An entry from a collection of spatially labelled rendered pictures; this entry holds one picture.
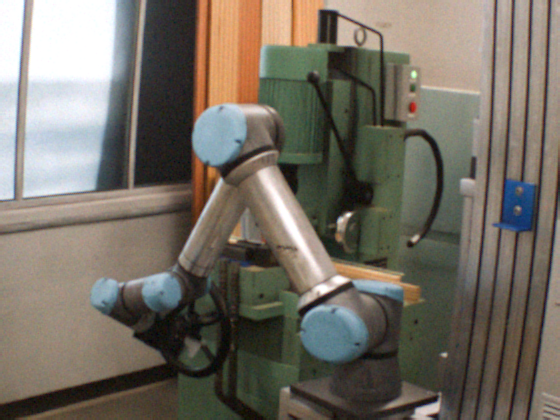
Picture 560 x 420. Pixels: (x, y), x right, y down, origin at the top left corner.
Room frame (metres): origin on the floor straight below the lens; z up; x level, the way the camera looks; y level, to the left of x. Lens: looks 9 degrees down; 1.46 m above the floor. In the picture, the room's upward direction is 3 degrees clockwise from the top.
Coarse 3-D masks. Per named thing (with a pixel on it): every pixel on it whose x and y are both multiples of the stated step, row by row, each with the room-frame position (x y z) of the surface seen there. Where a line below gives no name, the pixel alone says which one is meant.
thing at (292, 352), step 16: (416, 304) 2.68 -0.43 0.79; (240, 320) 2.43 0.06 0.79; (416, 320) 2.68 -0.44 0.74; (208, 336) 2.51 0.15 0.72; (240, 336) 2.43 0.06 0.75; (256, 336) 2.39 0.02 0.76; (272, 336) 2.36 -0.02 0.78; (288, 336) 2.32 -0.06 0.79; (256, 352) 2.39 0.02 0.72; (272, 352) 2.35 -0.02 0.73; (288, 352) 2.32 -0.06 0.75; (304, 352) 2.30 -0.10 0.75
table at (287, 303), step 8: (288, 288) 2.37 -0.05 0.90; (208, 296) 2.38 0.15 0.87; (280, 296) 2.34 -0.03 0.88; (288, 296) 2.33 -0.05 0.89; (296, 296) 2.31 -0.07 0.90; (208, 304) 2.37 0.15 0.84; (240, 304) 2.30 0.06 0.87; (264, 304) 2.31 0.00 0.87; (272, 304) 2.32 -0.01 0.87; (280, 304) 2.33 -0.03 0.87; (288, 304) 2.33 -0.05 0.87; (296, 304) 2.31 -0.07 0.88; (240, 312) 2.30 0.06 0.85; (248, 312) 2.28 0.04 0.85; (256, 312) 2.27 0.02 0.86; (264, 312) 2.28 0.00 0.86; (272, 312) 2.30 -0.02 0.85; (280, 312) 2.33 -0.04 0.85; (288, 312) 2.32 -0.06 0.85; (296, 312) 2.31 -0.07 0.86
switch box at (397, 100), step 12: (396, 72) 2.67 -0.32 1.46; (408, 72) 2.67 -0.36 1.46; (420, 72) 2.72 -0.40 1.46; (396, 84) 2.67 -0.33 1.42; (408, 84) 2.67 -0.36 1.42; (420, 84) 2.72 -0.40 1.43; (396, 96) 2.67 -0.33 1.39; (408, 96) 2.68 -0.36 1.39; (384, 108) 2.69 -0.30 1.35; (396, 108) 2.66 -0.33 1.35; (408, 108) 2.68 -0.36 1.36; (408, 120) 2.68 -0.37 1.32
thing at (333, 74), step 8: (344, 48) 2.66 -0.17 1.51; (352, 48) 2.64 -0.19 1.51; (344, 56) 2.66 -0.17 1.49; (352, 56) 2.64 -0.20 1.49; (344, 64) 2.66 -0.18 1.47; (352, 64) 2.64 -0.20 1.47; (336, 72) 2.68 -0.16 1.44; (352, 72) 2.64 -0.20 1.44; (344, 80) 2.66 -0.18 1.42; (352, 80) 2.64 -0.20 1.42; (352, 88) 2.64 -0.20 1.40; (352, 96) 2.64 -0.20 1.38; (352, 104) 2.64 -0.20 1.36; (352, 112) 2.64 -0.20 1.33; (352, 120) 2.64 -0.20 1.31; (352, 128) 2.64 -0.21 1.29; (352, 136) 2.64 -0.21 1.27; (344, 208) 2.64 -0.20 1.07
